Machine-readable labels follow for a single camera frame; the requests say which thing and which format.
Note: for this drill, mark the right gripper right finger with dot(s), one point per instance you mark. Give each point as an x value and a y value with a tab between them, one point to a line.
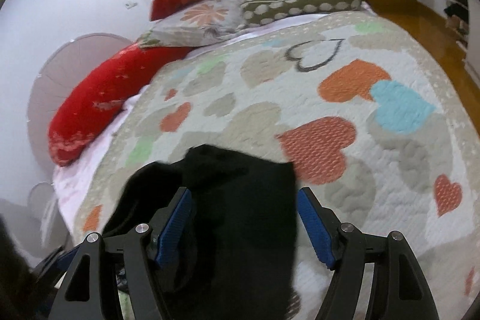
399	288

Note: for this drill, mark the floral pillow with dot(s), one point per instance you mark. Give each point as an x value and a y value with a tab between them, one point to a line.
204	23

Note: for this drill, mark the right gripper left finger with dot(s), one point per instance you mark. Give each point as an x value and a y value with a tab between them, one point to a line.
147	254

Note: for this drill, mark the red long pillow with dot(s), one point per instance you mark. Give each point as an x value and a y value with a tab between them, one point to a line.
95	102

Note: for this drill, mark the black pants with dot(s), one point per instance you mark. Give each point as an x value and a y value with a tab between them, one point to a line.
237	249

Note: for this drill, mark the olive bolster pillow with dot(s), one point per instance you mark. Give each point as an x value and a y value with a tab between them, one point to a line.
261	12

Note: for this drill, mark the pink bed sheet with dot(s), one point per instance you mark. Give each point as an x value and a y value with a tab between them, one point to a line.
71	183

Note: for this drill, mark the heart patterned quilt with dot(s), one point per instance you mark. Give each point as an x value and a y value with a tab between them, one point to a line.
369	119

